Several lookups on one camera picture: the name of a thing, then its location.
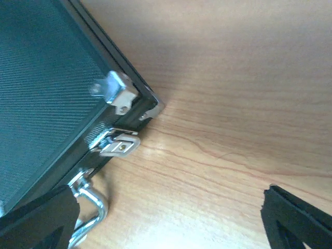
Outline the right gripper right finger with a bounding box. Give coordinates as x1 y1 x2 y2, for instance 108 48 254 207
260 185 331 248

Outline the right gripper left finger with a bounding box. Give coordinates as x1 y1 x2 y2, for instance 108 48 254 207
1 185 80 248

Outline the black poker set case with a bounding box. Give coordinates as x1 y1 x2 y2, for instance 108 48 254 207
1 1 164 248

